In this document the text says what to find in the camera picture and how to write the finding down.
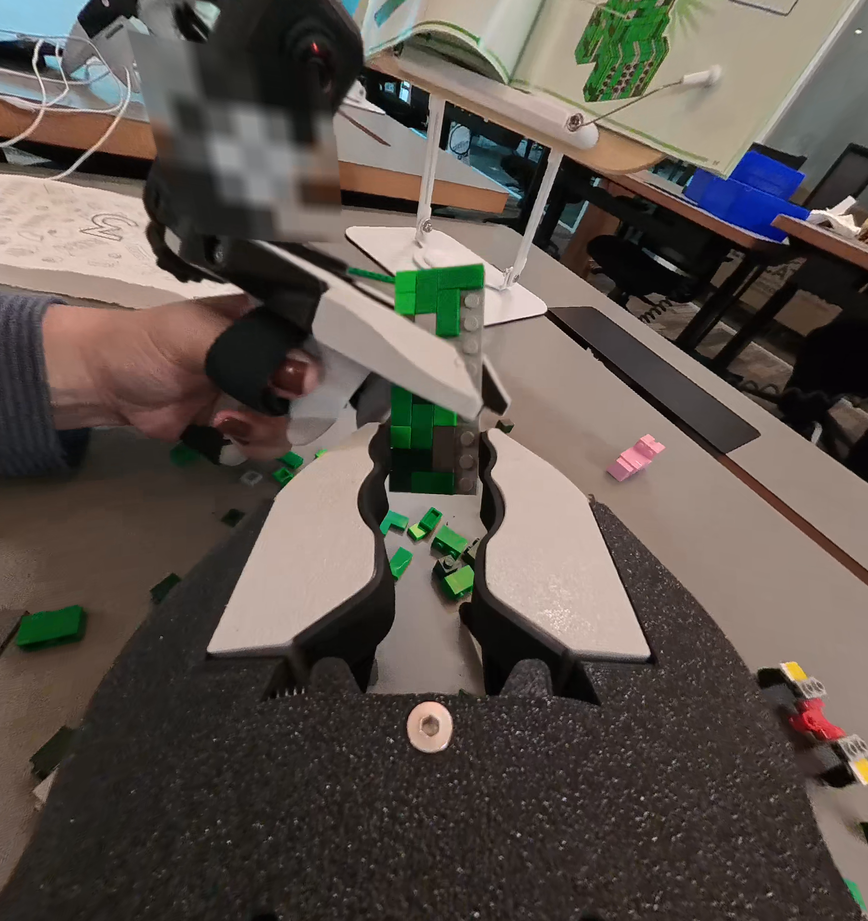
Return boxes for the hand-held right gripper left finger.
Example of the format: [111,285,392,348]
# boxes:
[207,423,397,685]

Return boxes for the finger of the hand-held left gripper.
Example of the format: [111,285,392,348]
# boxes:
[311,277,487,425]
[477,360,512,418]

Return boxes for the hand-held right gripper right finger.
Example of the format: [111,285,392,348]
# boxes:
[459,428,654,702]

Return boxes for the green grey brick panel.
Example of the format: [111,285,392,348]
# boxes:
[387,262,488,497]

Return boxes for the person's left forearm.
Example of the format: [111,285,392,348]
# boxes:
[0,288,72,482]

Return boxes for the grey desk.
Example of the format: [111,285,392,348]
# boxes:
[0,162,868,921]

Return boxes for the person's left hand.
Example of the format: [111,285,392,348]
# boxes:
[41,291,327,465]

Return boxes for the white book stand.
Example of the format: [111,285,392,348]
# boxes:
[346,50,723,328]

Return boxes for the scattered green bricks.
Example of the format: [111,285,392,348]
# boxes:
[149,440,510,605]

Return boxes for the pink brick pig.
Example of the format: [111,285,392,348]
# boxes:
[606,434,666,483]

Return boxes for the black office chair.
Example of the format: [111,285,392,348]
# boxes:
[588,234,697,307]

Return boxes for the printed paper sheet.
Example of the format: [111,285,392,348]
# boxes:
[0,175,244,310]

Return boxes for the brown-topped table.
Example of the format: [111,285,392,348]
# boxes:
[599,169,802,361]
[714,214,868,375]

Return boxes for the green flat brick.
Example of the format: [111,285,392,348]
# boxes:
[15,604,88,652]

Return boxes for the wooden-edged table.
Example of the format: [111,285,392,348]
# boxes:
[0,86,510,213]

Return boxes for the black yellow brick model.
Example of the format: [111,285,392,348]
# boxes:
[758,661,868,789]

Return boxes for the blue storage bin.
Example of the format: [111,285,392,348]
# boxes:
[729,147,807,191]
[686,169,812,242]

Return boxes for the open instruction booklet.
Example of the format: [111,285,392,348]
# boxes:
[362,0,863,177]

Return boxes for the black desk cable cover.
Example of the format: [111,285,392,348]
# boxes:
[549,306,762,454]

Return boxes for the white cable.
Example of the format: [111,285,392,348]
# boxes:
[0,39,134,181]

